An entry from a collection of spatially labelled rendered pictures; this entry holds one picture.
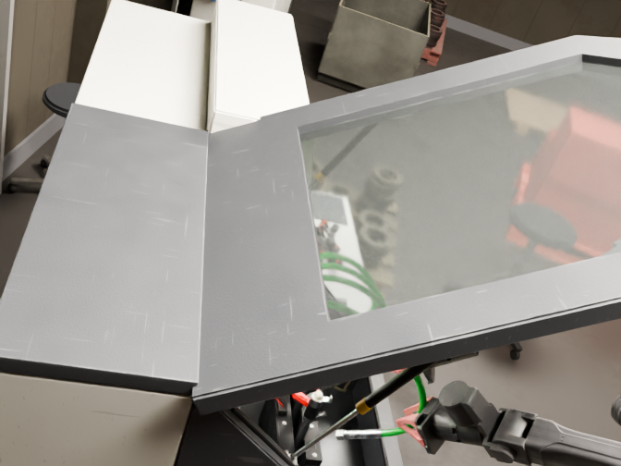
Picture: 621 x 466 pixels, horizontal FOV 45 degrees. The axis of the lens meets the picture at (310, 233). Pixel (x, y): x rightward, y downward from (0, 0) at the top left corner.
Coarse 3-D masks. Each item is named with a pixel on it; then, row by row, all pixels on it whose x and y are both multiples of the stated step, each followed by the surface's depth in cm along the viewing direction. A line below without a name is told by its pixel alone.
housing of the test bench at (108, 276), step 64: (128, 64) 177; (192, 64) 187; (64, 128) 141; (128, 128) 148; (192, 128) 162; (64, 192) 125; (128, 192) 131; (192, 192) 136; (64, 256) 113; (128, 256) 117; (192, 256) 122; (0, 320) 99; (64, 320) 102; (128, 320) 106; (192, 320) 110; (0, 384) 97; (64, 384) 98; (128, 384) 100; (192, 384) 101; (0, 448) 105; (64, 448) 106; (128, 448) 108
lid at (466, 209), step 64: (512, 64) 150; (576, 64) 147; (256, 128) 154; (320, 128) 151; (384, 128) 145; (448, 128) 140; (512, 128) 135; (576, 128) 130; (256, 192) 135; (320, 192) 133; (384, 192) 129; (448, 192) 124; (512, 192) 120; (576, 192) 117; (256, 256) 120; (320, 256) 119; (384, 256) 116; (448, 256) 112; (512, 256) 109; (576, 256) 106; (256, 320) 108; (320, 320) 105; (384, 320) 102; (448, 320) 100; (512, 320) 97; (576, 320) 97; (256, 384) 99; (320, 384) 100
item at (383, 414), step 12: (360, 384) 198; (372, 384) 190; (360, 396) 196; (372, 408) 186; (384, 408) 185; (360, 420) 193; (372, 420) 185; (384, 420) 181; (372, 444) 182; (384, 444) 175; (396, 444) 176; (372, 456) 180; (384, 456) 173; (396, 456) 173
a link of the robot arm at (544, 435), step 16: (512, 416) 126; (528, 416) 125; (496, 432) 126; (512, 432) 124; (528, 432) 124; (544, 432) 121; (560, 432) 120; (576, 432) 119; (512, 448) 123; (528, 448) 121; (544, 448) 119; (560, 448) 118; (576, 448) 117; (592, 448) 115; (608, 448) 114; (528, 464) 124; (544, 464) 122; (560, 464) 120; (576, 464) 118; (592, 464) 115; (608, 464) 113
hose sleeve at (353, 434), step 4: (344, 432) 149; (348, 432) 149; (352, 432) 148; (356, 432) 148; (360, 432) 148; (364, 432) 147; (368, 432) 147; (372, 432) 147; (376, 432) 146; (380, 432) 146; (344, 436) 149; (348, 436) 148; (352, 436) 148; (356, 436) 148; (360, 436) 148; (364, 436) 147; (368, 436) 147; (372, 436) 147; (376, 436) 146; (380, 436) 146
